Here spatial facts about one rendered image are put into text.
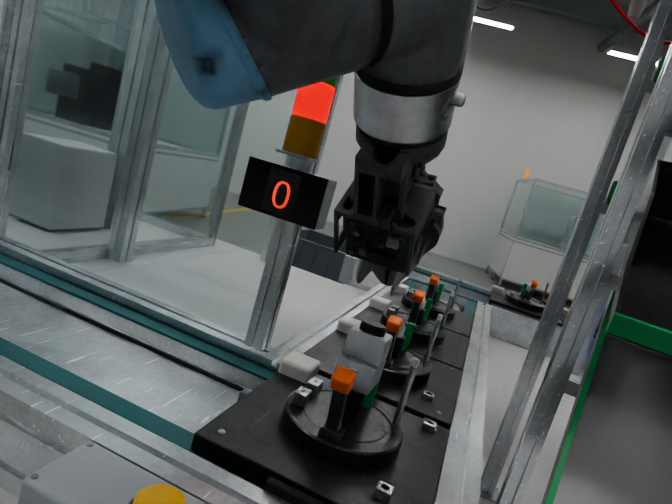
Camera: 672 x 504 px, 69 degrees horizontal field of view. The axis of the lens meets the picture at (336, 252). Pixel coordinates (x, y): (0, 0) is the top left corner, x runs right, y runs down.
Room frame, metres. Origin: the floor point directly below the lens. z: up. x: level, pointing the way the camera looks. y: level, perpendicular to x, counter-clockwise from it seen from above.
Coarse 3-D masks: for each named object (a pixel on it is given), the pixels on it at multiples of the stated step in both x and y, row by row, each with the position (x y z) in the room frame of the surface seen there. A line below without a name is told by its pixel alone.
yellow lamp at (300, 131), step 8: (296, 120) 0.67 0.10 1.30; (304, 120) 0.67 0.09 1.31; (312, 120) 0.67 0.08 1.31; (288, 128) 0.68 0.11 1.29; (296, 128) 0.67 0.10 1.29; (304, 128) 0.67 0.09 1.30; (312, 128) 0.67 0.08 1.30; (320, 128) 0.68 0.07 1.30; (288, 136) 0.67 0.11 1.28; (296, 136) 0.67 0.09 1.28; (304, 136) 0.67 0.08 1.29; (312, 136) 0.67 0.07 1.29; (320, 136) 0.68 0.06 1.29; (288, 144) 0.67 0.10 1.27; (296, 144) 0.67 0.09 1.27; (304, 144) 0.67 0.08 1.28; (312, 144) 0.67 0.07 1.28; (320, 144) 0.69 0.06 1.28; (296, 152) 0.67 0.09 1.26; (304, 152) 0.67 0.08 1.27; (312, 152) 0.67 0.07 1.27
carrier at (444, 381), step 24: (336, 336) 0.84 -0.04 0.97; (408, 336) 0.80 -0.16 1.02; (432, 336) 0.78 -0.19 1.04; (336, 360) 0.73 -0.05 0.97; (408, 360) 0.77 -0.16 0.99; (432, 360) 0.86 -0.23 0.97; (384, 384) 0.69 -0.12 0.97; (432, 384) 0.74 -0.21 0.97; (456, 384) 0.77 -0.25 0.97; (408, 408) 0.64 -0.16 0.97; (432, 408) 0.66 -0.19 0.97
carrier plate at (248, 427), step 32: (288, 384) 0.60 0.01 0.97; (224, 416) 0.49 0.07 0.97; (256, 416) 0.50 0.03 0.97; (416, 416) 0.62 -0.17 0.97; (192, 448) 0.44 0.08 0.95; (224, 448) 0.43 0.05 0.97; (256, 448) 0.45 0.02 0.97; (288, 448) 0.46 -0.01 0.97; (416, 448) 0.53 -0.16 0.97; (256, 480) 0.42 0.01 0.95; (288, 480) 0.41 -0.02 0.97; (320, 480) 0.43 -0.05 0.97; (352, 480) 0.44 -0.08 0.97; (384, 480) 0.45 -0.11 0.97; (416, 480) 0.47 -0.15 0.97
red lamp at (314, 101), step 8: (304, 88) 0.67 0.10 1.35; (312, 88) 0.67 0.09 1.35; (320, 88) 0.67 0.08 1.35; (328, 88) 0.67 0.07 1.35; (296, 96) 0.68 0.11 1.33; (304, 96) 0.67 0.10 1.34; (312, 96) 0.67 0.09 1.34; (320, 96) 0.67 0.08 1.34; (328, 96) 0.68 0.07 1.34; (296, 104) 0.67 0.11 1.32; (304, 104) 0.67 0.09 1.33; (312, 104) 0.67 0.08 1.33; (320, 104) 0.67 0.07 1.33; (328, 104) 0.68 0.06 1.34; (296, 112) 0.67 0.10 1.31; (304, 112) 0.67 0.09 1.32; (312, 112) 0.67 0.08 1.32; (320, 112) 0.67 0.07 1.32; (328, 112) 0.69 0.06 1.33; (320, 120) 0.67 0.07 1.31
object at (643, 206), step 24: (648, 192) 0.55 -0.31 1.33; (648, 216) 0.62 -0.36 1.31; (648, 240) 0.56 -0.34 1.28; (624, 264) 0.49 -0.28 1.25; (648, 264) 0.51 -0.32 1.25; (624, 288) 0.43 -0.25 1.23; (648, 288) 0.47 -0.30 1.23; (624, 312) 0.43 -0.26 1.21; (648, 312) 0.43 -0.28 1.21; (624, 336) 0.40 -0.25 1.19; (648, 336) 0.39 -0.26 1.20
